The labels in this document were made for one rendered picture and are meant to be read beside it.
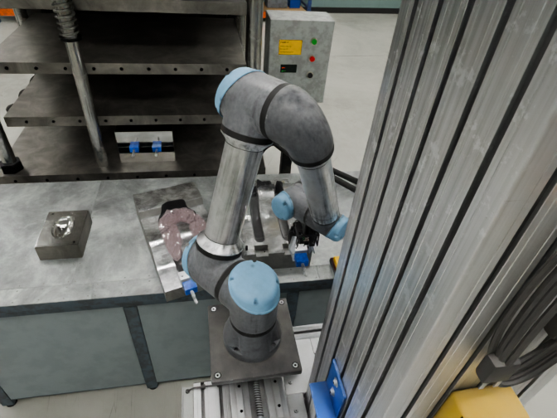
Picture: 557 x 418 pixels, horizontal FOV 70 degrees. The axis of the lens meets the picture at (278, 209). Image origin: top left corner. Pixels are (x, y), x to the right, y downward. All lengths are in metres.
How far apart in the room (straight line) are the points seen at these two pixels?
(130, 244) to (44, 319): 0.41
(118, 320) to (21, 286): 0.36
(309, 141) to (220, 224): 0.29
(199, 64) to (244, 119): 1.15
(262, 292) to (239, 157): 0.30
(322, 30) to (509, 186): 1.74
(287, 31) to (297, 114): 1.26
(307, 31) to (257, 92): 1.24
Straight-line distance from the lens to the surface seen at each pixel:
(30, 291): 1.65
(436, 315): 0.45
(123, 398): 2.24
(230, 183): 0.87
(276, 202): 1.11
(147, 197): 1.73
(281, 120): 0.75
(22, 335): 1.88
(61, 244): 1.68
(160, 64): 1.95
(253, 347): 1.02
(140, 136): 2.10
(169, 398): 2.19
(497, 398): 0.64
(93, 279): 1.61
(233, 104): 0.82
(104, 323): 1.76
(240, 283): 0.90
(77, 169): 2.21
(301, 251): 1.42
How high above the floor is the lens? 1.97
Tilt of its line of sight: 40 degrees down
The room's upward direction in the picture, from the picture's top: 5 degrees clockwise
